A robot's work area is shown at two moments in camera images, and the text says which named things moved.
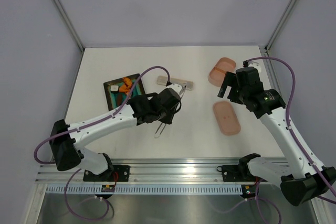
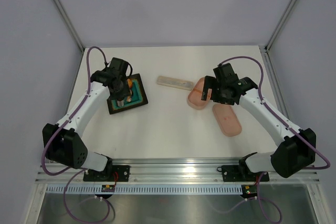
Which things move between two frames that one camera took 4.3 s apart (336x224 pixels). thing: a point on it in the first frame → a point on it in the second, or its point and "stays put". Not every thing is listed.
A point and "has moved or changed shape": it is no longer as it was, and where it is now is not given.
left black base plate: (123, 172) stays put
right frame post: (289, 10) stays put
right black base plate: (234, 173) stays put
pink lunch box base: (216, 75) has moved or changed shape
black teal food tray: (117, 92) stays put
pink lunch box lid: (227, 118) stays put
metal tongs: (161, 125) → (121, 103)
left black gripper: (168, 119) → (125, 92)
